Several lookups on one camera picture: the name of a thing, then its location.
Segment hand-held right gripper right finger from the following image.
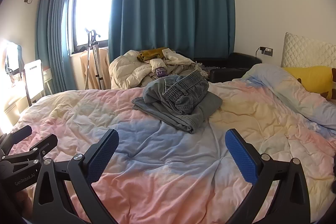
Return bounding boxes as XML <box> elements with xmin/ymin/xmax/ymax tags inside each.
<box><xmin>225</xmin><ymin>129</ymin><xmax>311</xmax><ymax>224</ymax></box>

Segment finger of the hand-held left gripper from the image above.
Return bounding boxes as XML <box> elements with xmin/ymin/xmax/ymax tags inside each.
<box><xmin>1</xmin><ymin>134</ymin><xmax>58</xmax><ymax>169</ymax></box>
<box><xmin>0</xmin><ymin>126</ymin><xmax>32</xmax><ymax>151</ymax></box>

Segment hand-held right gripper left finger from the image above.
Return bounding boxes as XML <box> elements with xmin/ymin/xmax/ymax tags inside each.
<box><xmin>31</xmin><ymin>129</ymin><xmax>120</xmax><ymax>224</ymax></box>

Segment grey fleece garment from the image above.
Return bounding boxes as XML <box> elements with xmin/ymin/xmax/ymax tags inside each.
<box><xmin>132</xmin><ymin>94</ymin><xmax>223</xmax><ymax>119</ymax></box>

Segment blue denim jeans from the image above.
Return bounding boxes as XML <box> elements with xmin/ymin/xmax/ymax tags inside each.
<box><xmin>143</xmin><ymin>69</ymin><xmax>210</xmax><ymax>134</ymax></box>

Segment white chair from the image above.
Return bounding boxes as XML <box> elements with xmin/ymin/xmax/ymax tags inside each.
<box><xmin>24</xmin><ymin>59</ymin><xmax>46</xmax><ymax>104</ymax></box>

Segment pastel patterned duvet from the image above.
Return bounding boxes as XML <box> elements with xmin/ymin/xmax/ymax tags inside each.
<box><xmin>0</xmin><ymin>64</ymin><xmax>336</xmax><ymax>224</ymax></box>

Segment vanity mirror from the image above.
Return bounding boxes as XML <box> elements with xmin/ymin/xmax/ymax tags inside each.
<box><xmin>3</xmin><ymin>41</ymin><xmax>24</xmax><ymax>75</ymax></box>

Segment cream puffer jacket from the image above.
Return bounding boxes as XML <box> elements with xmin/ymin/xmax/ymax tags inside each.
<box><xmin>109</xmin><ymin>49</ymin><xmax>210</xmax><ymax>89</ymax></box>

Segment black leather sofa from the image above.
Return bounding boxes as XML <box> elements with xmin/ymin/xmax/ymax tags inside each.
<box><xmin>194</xmin><ymin>52</ymin><xmax>263</xmax><ymax>83</ymax></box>

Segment garment steamer stand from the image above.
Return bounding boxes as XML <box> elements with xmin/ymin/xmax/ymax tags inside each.
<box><xmin>84</xmin><ymin>27</ymin><xmax>103</xmax><ymax>90</ymax></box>

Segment yellow pillow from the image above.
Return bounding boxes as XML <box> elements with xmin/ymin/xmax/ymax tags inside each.
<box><xmin>282</xmin><ymin>66</ymin><xmax>336</xmax><ymax>102</ymax></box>

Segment narrow teal curtain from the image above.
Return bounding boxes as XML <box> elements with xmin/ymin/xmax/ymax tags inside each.
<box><xmin>35</xmin><ymin>0</ymin><xmax>79</xmax><ymax>90</ymax></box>

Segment mustard yellow garment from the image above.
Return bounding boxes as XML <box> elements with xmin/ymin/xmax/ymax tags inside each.
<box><xmin>136</xmin><ymin>48</ymin><xmax>172</xmax><ymax>62</ymax></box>

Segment quilted cream headboard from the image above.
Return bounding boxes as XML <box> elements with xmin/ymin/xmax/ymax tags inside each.
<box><xmin>281</xmin><ymin>32</ymin><xmax>336</xmax><ymax>69</ymax></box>

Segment window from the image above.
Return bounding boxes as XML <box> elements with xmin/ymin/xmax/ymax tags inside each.
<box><xmin>70</xmin><ymin>0</ymin><xmax>116</xmax><ymax>55</ymax></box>

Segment wide teal curtain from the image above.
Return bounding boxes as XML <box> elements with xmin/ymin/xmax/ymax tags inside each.
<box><xmin>108</xmin><ymin>0</ymin><xmax>235</xmax><ymax>67</ymax></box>

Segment wall outlet with charger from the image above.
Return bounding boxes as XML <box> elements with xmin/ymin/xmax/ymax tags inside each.
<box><xmin>256</xmin><ymin>46</ymin><xmax>273</xmax><ymax>57</ymax></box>

